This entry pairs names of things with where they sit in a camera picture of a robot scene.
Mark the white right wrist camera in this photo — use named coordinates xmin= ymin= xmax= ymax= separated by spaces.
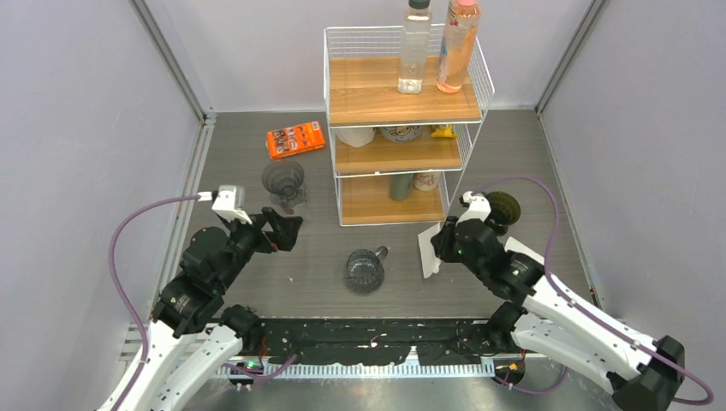
xmin=458 ymin=191 xmax=491 ymax=223

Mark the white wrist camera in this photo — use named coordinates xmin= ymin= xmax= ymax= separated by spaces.
xmin=211 ymin=185 xmax=253 ymax=224
xmin=458 ymin=191 xmax=491 ymax=223

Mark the white wire wooden shelf rack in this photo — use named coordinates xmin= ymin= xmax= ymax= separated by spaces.
xmin=323 ymin=24 xmax=495 ymax=227

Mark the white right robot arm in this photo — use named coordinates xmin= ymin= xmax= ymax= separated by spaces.
xmin=418 ymin=217 xmax=685 ymax=410

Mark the grey metal can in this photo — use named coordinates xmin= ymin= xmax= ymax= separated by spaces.
xmin=389 ymin=173 xmax=415 ymax=201

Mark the pink drink bottle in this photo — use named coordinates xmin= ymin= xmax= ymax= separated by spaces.
xmin=436 ymin=0 xmax=481 ymax=93

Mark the orange snack box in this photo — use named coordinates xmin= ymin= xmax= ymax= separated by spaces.
xmin=265 ymin=121 xmax=326 ymax=160

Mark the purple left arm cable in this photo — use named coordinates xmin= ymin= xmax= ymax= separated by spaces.
xmin=107 ymin=194 xmax=205 ymax=411

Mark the yellow snack packet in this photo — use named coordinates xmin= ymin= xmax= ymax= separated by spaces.
xmin=431 ymin=124 xmax=458 ymax=139

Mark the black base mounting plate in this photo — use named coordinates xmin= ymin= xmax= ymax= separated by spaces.
xmin=241 ymin=318 xmax=521 ymax=366

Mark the dark green dripper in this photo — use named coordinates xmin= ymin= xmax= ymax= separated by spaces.
xmin=485 ymin=191 xmax=521 ymax=236

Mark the smoky glass mug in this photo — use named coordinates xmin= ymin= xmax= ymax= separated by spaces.
xmin=342 ymin=246 xmax=389 ymax=295

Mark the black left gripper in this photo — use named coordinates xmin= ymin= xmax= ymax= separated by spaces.
xmin=217 ymin=205 xmax=304 ymax=289

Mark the white cup on shelf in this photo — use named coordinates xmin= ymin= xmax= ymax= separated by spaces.
xmin=335 ymin=127 xmax=376 ymax=148

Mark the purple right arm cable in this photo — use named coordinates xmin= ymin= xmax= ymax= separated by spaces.
xmin=479 ymin=174 xmax=715 ymax=408

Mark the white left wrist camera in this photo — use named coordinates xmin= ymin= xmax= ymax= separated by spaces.
xmin=211 ymin=185 xmax=253 ymax=224

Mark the printed ceramic bowl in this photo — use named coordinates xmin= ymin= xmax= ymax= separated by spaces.
xmin=378 ymin=125 xmax=423 ymax=143

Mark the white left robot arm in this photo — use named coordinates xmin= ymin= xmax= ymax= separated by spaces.
xmin=101 ymin=207 xmax=304 ymax=410

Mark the white printed cup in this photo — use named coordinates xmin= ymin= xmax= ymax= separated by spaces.
xmin=414 ymin=172 xmax=442 ymax=192

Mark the clear water bottle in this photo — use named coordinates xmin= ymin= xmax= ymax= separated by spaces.
xmin=397 ymin=0 xmax=431 ymax=94

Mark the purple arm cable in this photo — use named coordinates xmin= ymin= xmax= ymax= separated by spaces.
xmin=107 ymin=194 xmax=205 ymax=411
xmin=479 ymin=174 xmax=715 ymax=408

